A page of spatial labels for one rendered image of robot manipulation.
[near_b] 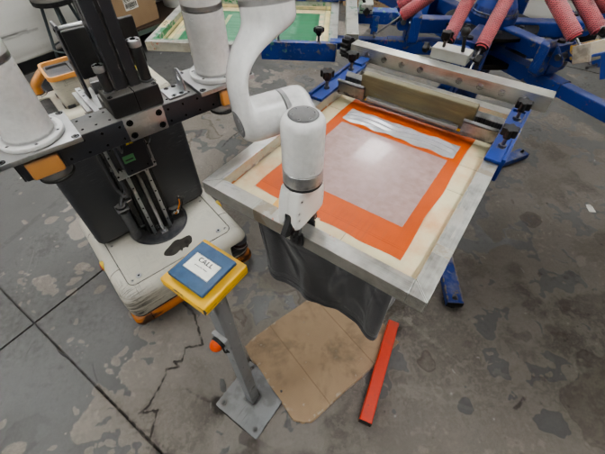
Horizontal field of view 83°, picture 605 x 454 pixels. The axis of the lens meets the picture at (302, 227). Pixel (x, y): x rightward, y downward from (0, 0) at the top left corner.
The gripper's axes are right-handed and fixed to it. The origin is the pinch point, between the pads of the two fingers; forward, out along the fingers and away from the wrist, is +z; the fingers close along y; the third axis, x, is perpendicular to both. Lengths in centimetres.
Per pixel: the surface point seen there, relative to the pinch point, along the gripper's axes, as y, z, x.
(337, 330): -26, 96, 2
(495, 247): -121, 98, 50
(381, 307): -7.5, 25.1, 20.2
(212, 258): 16.4, 1.0, -11.5
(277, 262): -8.0, 34.4, -15.5
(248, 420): 27, 97, -8
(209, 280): 20.6, 1.0, -8.3
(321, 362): -9, 96, 4
